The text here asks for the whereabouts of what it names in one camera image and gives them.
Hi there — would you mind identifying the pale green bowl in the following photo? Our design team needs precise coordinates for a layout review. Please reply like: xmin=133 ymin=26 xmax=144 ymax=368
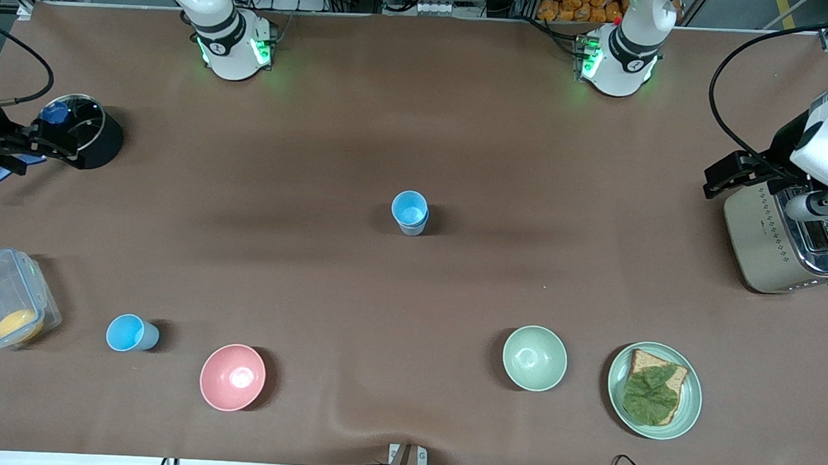
xmin=500 ymin=323 xmax=570 ymax=394

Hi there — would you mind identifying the black pot with blue handle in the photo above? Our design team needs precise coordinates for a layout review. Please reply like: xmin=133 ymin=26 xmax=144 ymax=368
xmin=0 ymin=91 xmax=126 ymax=206

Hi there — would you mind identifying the blue plastic cup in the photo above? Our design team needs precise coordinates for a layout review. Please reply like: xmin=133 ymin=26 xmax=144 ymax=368
xmin=396 ymin=214 xmax=430 ymax=238
xmin=390 ymin=190 xmax=430 ymax=229
xmin=105 ymin=313 xmax=161 ymax=354

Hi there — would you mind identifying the brown bread slice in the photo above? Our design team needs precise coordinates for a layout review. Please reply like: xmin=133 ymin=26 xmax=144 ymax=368
xmin=623 ymin=349 xmax=691 ymax=427

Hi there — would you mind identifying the orange packaged snacks bag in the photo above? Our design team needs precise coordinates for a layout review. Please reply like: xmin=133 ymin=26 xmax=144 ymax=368
xmin=536 ymin=0 xmax=627 ymax=26

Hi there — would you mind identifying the beige chrome toaster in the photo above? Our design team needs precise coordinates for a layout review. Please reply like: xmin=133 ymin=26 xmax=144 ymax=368
xmin=719 ymin=179 xmax=828 ymax=297

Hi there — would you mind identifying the pale green plate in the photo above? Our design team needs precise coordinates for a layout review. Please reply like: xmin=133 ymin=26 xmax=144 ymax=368
xmin=604 ymin=340 xmax=706 ymax=442

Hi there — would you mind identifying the green lettuce leaf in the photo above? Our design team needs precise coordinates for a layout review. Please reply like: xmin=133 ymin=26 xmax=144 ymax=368
xmin=621 ymin=362 xmax=684 ymax=427

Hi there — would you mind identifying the orange round fruit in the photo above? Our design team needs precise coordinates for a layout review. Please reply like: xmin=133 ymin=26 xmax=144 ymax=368
xmin=0 ymin=308 xmax=45 ymax=345

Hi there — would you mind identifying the pink bowl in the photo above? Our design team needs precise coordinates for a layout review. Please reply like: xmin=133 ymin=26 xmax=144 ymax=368
xmin=198 ymin=342 xmax=268 ymax=414

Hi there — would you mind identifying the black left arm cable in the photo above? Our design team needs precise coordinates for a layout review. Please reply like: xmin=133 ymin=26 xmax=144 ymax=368
xmin=705 ymin=14 xmax=828 ymax=177

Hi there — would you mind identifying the brown table cover cloth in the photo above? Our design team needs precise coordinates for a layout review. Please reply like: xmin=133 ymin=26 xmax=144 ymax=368
xmin=0 ymin=0 xmax=828 ymax=465

